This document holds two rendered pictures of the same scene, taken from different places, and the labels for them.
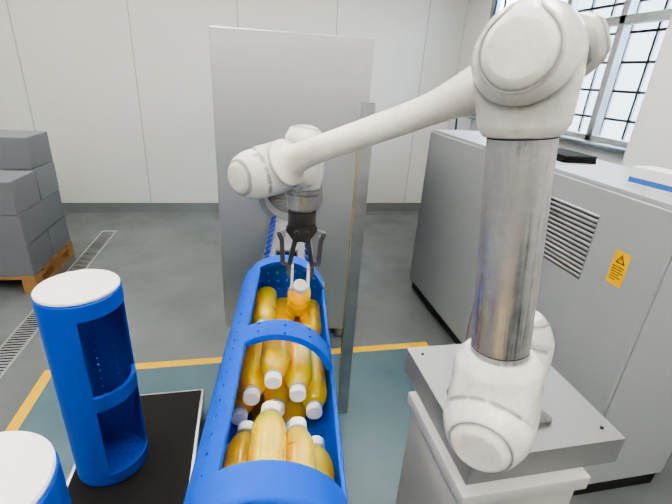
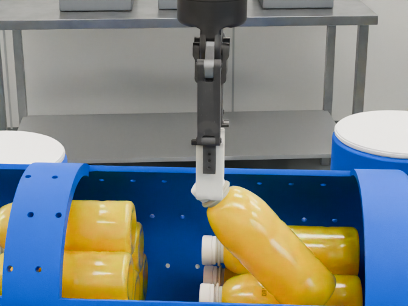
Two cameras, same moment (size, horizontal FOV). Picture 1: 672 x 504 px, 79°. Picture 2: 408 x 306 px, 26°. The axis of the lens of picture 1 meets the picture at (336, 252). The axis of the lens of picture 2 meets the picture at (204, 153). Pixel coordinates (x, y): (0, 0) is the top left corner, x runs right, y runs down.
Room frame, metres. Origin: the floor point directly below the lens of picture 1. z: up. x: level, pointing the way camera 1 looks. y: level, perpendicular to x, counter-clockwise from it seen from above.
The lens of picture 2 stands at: (1.18, -0.83, 1.63)
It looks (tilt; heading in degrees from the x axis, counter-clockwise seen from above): 21 degrees down; 99
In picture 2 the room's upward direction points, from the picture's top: straight up
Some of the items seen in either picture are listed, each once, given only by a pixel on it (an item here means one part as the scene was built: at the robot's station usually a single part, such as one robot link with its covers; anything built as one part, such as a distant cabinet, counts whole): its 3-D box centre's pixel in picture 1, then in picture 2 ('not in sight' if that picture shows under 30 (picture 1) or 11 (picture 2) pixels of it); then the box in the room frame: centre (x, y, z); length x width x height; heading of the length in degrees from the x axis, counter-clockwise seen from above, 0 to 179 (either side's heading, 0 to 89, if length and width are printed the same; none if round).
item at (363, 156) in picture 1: (352, 280); not in sight; (1.85, -0.09, 0.85); 0.06 x 0.06 x 1.70; 6
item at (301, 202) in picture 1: (302, 198); not in sight; (1.04, 0.10, 1.50); 0.09 x 0.09 x 0.06
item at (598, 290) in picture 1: (515, 265); not in sight; (2.47, -1.19, 0.72); 2.15 x 0.54 x 1.45; 13
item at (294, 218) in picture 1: (301, 225); (212, 29); (1.04, 0.10, 1.42); 0.08 x 0.07 x 0.09; 96
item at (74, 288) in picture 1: (77, 286); (402, 133); (1.30, 0.94, 1.03); 0.28 x 0.28 x 0.01
